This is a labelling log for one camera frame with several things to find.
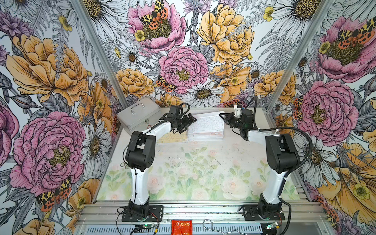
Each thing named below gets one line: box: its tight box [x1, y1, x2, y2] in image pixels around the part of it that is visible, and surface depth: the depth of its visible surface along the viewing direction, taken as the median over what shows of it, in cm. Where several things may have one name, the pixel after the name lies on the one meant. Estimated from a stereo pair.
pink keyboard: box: [187, 131, 224, 137], surface depth 104 cm
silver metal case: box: [116, 97, 162, 135], surface depth 100 cm
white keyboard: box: [187, 111, 225, 134], surface depth 100 cm
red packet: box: [170, 219, 193, 235], surface depth 71 cm
